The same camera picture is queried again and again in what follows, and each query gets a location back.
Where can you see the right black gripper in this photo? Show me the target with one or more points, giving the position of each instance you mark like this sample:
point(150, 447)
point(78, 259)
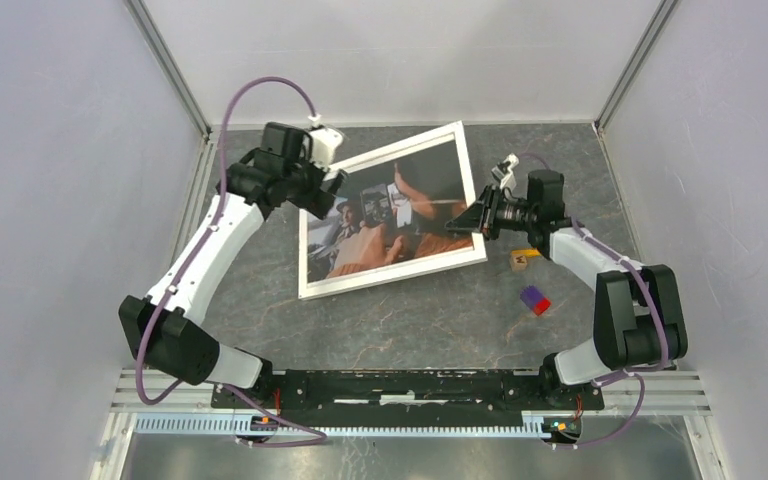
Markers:
point(481, 216)

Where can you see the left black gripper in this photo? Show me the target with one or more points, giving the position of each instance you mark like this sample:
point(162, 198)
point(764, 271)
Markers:
point(317, 200)

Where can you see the white photo frame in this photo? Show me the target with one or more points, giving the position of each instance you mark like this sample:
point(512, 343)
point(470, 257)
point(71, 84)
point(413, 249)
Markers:
point(374, 277)

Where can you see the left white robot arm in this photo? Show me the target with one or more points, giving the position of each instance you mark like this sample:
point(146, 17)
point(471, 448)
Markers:
point(163, 327)

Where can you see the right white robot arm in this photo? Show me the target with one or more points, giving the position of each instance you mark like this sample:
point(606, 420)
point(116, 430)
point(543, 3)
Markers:
point(638, 322)

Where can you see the wooden letter cube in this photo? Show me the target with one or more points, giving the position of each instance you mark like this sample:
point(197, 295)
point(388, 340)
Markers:
point(518, 260)

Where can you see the purple and red block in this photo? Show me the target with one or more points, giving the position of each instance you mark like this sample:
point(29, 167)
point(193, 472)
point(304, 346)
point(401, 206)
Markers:
point(535, 300)

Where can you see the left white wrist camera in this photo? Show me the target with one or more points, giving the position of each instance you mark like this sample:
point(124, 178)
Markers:
point(325, 142)

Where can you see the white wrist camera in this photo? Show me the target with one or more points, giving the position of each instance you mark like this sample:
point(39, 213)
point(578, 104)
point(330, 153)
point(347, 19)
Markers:
point(503, 173)
point(325, 142)

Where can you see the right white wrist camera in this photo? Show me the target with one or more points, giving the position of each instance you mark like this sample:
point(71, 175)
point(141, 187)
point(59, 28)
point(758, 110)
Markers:
point(503, 173)

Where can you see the photo in frame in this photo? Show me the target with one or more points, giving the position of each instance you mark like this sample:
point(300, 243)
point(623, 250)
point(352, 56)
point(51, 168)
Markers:
point(390, 212)

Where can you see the slotted cable duct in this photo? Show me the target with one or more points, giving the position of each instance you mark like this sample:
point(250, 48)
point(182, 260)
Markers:
point(246, 425)

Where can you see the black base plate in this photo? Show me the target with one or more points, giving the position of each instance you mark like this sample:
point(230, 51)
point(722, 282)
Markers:
point(418, 398)

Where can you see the left aluminium corner post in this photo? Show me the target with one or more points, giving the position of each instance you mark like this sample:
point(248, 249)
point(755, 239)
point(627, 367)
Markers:
point(144, 21)

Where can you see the aluminium corner post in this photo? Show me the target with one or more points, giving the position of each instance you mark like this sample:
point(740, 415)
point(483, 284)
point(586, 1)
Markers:
point(635, 62)
point(144, 21)

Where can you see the right aluminium corner post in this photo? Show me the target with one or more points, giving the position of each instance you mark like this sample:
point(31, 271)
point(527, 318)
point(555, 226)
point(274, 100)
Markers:
point(635, 62)

